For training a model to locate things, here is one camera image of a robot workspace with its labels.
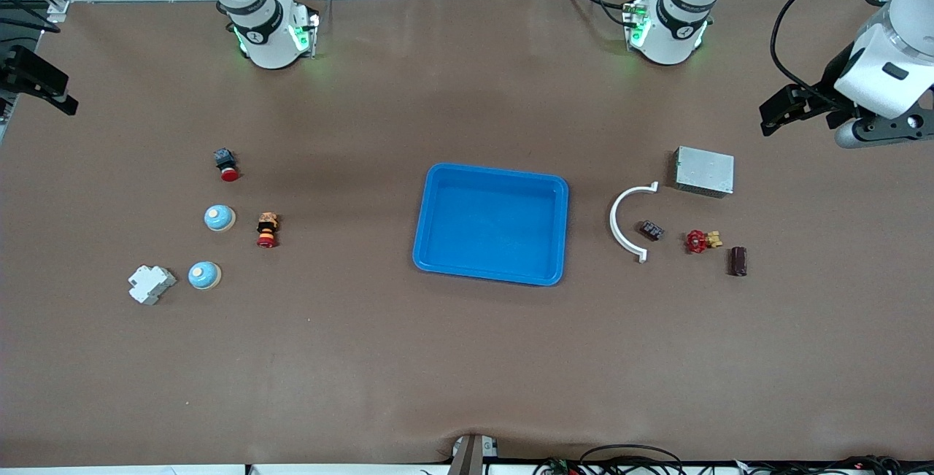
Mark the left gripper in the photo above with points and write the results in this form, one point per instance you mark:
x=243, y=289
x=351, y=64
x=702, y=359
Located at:
x=830, y=85

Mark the plain glossy brown capacitor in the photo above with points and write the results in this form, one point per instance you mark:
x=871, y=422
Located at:
x=738, y=260

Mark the brown capacitor with white print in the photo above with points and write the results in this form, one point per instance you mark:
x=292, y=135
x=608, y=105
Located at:
x=651, y=230

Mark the light blue call bell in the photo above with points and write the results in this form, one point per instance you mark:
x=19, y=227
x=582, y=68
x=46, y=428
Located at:
x=204, y=275
x=220, y=218

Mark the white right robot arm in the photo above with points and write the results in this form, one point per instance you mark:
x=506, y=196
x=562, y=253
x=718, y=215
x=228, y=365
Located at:
x=266, y=44

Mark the silver perforated metal box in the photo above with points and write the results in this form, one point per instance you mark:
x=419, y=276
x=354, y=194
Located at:
x=704, y=171

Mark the brass valve with red handwheel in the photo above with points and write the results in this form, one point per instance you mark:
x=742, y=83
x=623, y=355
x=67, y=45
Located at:
x=697, y=242

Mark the black red push button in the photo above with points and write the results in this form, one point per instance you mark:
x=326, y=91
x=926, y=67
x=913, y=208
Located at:
x=229, y=174

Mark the white circuit breaker block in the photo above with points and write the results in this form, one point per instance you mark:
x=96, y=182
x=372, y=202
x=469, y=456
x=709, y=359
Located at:
x=149, y=285

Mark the yellow red emergency stop button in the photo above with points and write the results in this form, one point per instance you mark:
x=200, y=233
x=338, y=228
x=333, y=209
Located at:
x=267, y=230

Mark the blue plastic tray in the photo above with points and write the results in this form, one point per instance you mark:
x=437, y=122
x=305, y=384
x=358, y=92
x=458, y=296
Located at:
x=496, y=227

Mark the white curved plastic bracket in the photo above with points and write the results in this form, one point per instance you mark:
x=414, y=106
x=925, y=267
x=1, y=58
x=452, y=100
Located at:
x=613, y=223

